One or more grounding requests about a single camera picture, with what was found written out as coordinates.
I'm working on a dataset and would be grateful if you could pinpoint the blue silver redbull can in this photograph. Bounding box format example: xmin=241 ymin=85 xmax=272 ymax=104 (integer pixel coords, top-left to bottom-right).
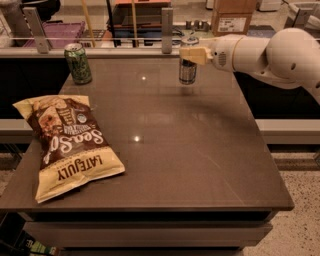
xmin=178 ymin=36 xmax=200 ymax=86

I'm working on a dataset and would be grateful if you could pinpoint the metal glass clamp middle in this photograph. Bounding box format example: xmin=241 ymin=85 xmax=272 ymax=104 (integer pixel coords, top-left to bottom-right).
xmin=161 ymin=7 xmax=173 ymax=54

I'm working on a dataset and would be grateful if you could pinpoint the metal glass clamp right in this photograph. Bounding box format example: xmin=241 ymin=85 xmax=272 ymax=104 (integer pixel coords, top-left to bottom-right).
xmin=284 ymin=2 xmax=317 ymax=29

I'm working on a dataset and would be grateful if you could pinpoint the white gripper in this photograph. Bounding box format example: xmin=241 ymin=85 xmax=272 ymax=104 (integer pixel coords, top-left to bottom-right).
xmin=179 ymin=34 xmax=243 ymax=72

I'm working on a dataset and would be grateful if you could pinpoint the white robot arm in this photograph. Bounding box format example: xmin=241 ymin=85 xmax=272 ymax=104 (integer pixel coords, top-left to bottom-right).
xmin=179 ymin=28 xmax=320 ymax=103

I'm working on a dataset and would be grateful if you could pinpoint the metal glass clamp left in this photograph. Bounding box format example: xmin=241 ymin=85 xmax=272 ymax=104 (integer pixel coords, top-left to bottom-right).
xmin=23 ymin=7 xmax=51 ymax=54

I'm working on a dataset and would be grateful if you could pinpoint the metal glass clamp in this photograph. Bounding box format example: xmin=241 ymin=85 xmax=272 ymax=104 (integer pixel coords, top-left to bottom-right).
xmin=284 ymin=2 xmax=317 ymax=29
xmin=23 ymin=7 xmax=51 ymax=54
xmin=161 ymin=7 xmax=173 ymax=54

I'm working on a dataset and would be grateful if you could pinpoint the brown yellow chip bag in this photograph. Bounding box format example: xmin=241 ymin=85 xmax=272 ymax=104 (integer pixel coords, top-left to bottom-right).
xmin=14 ymin=95 xmax=125 ymax=203

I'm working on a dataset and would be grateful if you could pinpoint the cardboard box with label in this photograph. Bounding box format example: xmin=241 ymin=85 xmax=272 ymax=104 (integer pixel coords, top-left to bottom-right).
xmin=211 ymin=0 xmax=257 ymax=36

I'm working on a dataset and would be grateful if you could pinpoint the purple plastic crate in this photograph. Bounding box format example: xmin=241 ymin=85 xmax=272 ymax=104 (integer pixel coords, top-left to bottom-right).
xmin=22 ymin=21 xmax=86 ymax=49

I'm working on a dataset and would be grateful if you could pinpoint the green soda can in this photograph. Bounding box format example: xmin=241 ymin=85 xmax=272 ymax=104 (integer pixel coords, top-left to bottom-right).
xmin=64 ymin=43 xmax=92 ymax=85

